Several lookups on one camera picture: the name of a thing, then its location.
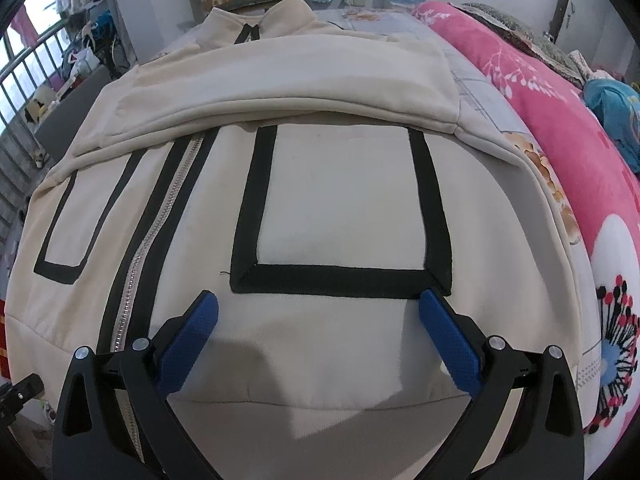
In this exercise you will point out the cream zip jacket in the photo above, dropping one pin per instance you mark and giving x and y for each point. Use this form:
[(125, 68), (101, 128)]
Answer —
[(340, 210)]

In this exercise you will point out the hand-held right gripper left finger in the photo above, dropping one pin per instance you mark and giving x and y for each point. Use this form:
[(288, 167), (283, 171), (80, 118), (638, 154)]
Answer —
[(190, 340)]

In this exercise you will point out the blue cloth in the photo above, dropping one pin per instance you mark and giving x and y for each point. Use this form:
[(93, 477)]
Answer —
[(615, 110)]

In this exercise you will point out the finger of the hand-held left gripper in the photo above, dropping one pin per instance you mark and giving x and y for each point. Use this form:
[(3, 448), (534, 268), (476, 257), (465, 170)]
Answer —
[(22, 394)]

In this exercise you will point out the pink floral blanket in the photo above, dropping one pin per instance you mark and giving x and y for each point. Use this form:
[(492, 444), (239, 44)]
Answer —
[(550, 125)]

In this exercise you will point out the bed with floral sheet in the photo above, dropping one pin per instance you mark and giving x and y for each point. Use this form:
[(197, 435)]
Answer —
[(480, 95)]

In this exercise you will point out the grey blanket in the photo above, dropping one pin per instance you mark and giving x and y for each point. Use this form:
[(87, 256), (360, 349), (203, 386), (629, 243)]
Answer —
[(525, 30)]

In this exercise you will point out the metal railing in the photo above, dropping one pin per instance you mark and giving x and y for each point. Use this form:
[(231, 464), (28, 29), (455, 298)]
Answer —
[(22, 61)]

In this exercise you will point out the floral crumpled cloth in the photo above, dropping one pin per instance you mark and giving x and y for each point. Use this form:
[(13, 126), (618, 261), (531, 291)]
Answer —
[(585, 67)]

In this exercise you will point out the pile of clothes and bags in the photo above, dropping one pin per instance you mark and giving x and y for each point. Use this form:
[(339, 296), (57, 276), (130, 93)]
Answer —
[(95, 35)]

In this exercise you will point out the pink hanging garment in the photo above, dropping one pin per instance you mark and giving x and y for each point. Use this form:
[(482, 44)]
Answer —
[(25, 25)]

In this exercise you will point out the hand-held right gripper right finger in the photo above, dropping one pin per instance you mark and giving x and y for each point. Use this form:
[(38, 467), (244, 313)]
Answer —
[(450, 340)]

